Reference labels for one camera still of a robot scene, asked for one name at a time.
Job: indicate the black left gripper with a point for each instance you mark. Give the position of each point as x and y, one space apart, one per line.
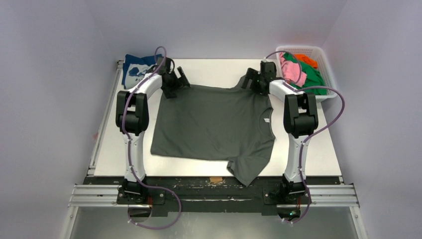
169 91

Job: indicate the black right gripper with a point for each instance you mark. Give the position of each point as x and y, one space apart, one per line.
254 81

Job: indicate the dark grey t-shirt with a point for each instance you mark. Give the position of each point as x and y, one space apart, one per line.
220 124

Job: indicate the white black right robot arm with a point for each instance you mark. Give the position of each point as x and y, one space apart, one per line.
300 121

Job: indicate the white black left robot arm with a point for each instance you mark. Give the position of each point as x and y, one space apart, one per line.
132 118

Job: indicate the pink t-shirt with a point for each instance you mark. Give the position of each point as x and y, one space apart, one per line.
291 70

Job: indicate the blue folded cartoon t-shirt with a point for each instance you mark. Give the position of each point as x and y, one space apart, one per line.
136 68

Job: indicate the green t-shirt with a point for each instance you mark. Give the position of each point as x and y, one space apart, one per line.
314 77

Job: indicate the white plastic laundry basket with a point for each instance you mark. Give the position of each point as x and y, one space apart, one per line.
324 68

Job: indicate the brown tape piece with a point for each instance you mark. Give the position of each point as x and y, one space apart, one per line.
216 180

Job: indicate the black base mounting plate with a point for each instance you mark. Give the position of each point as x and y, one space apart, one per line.
196 195

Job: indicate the aluminium table edge rail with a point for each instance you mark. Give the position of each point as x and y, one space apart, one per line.
99 136

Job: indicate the aluminium front frame rail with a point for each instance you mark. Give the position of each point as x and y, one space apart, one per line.
106 196

